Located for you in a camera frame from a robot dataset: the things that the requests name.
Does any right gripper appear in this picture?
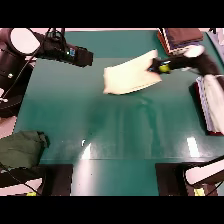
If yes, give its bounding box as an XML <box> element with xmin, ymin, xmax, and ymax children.
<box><xmin>149</xmin><ymin>57</ymin><xmax>174</xmax><ymax>74</ymax></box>

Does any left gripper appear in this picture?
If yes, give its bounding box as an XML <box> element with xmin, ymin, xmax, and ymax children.
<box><xmin>63</xmin><ymin>45</ymin><xmax>95</xmax><ymax>69</ymax></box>

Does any cream garment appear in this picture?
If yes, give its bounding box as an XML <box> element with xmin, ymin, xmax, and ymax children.
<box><xmin>102</xmin><ymin>49</ymin><xmax>164</xmax><ymax>96</ymax></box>

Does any red-brown folded garment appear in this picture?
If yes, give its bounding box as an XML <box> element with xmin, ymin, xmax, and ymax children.
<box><xmin>157</xmin><ymin>29</ymin><xmax>173</xmax><ymax>56</ymax></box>

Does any off-white folded garment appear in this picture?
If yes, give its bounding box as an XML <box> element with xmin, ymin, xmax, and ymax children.
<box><xmin>169</xmin><ymin>46</ymin><xmax>195</xmax><ymax>56</ymax></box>

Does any navy folded garment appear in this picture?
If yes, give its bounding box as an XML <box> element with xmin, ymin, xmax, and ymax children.
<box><xmin>166</xmin><ymin>39</ymin><xmax>202</xmax><ymax>52</ymax></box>

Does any dark folded garment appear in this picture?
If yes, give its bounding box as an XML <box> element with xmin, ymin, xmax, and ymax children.
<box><xmin>162</xmin><ymin>28</ymin><xmax>205</xmax><ymax>43</ymax></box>

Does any blue striped garment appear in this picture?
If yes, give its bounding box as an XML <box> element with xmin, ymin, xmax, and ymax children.
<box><xmin>195</xmin><ymin>75</ymin><xmax>216</xmax><ymax>133</ymax></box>

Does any dark green garment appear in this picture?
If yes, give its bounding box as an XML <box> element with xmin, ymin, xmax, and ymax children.
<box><xmin>0</xmin><ymin>130</ymin><xmax>51</xmax><ymax>171</ymax></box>

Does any black cable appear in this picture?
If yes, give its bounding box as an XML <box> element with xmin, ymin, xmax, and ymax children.
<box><xmin>0</xmin><ymin>28</ymin><xmax>54</xmax><ymax>101</ymax></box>

